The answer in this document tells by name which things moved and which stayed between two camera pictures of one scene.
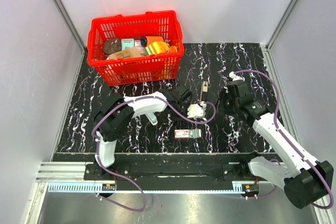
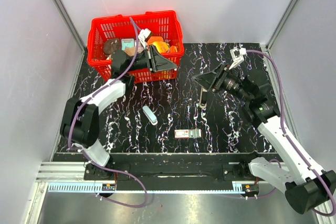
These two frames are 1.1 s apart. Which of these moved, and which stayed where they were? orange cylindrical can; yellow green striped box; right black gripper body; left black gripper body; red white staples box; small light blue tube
Moved: right black gripper body; left black gripper body
Stayed: red white staples box; yellow green striped box; small light blue tube; orange cylindrical can
